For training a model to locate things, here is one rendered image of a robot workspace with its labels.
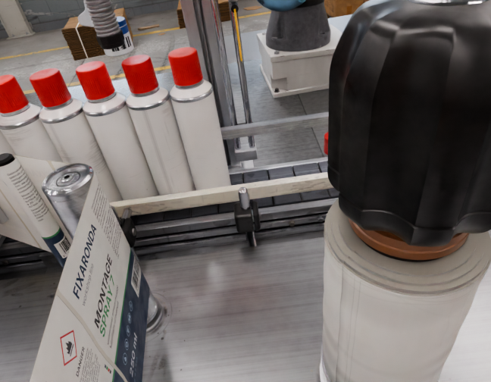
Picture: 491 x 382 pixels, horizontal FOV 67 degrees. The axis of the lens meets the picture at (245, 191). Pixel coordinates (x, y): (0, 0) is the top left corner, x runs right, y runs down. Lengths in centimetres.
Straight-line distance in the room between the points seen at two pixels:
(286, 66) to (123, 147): 49
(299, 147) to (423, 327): 53
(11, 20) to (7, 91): 598
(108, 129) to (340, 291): 34
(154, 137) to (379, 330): 33
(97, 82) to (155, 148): 10
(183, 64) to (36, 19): 600
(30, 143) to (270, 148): 40
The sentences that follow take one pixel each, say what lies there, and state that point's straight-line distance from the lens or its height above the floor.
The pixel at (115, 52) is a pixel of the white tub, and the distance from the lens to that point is 97.
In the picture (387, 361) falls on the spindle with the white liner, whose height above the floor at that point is 99.
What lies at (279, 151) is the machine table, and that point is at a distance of 70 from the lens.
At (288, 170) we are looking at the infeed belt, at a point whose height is 88.
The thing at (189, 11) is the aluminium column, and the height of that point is 110.
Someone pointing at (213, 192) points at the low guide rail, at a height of 91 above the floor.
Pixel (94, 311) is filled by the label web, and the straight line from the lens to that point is 27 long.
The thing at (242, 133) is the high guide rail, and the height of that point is 96.
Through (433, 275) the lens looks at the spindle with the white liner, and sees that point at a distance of 20.
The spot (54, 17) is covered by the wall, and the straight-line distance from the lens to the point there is 633.
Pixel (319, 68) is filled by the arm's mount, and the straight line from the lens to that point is 90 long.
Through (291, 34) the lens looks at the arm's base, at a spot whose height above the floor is 96.
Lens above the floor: 122
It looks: 39 degrees down
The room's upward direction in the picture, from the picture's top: 9 degrees counter-clockwise
